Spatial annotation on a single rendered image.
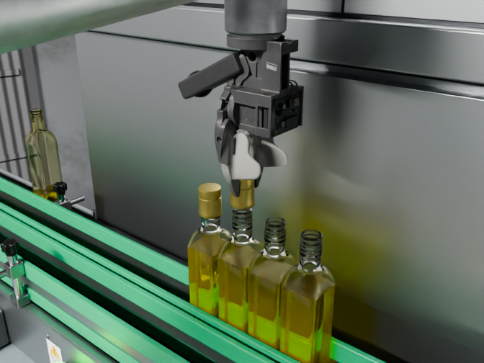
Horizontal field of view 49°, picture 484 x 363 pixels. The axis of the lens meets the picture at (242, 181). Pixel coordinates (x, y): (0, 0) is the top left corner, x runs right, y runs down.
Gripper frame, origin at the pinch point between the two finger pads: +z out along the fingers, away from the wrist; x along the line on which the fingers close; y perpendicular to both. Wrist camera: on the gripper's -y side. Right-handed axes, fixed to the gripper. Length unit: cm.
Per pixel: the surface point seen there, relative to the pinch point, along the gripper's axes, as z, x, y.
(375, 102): -11.0, 11.6, 13.3
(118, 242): 23.2, 3.3, -33.9
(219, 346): 23.7, -6.6, 1.1
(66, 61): 26, 118, -220
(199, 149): 4.4, 14.9, -22.3
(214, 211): 5.5, -1.1, -4.2
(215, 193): 2.7, -0.9, -4.1
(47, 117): 55, 104, -225
